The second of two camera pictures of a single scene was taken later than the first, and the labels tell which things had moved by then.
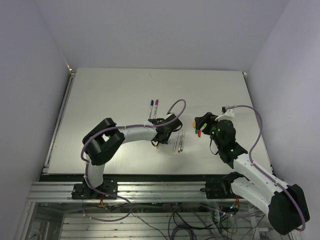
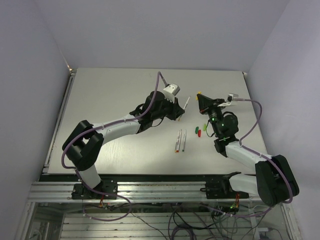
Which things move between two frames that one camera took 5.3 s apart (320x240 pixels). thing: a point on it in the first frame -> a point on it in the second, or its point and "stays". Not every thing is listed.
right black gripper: (209, 118) -> (207, 104)
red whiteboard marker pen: (181, 137) stays
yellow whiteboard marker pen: (174, 150) stays
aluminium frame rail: (127, 192) stays
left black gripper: (165, 141) -> (177, 110)
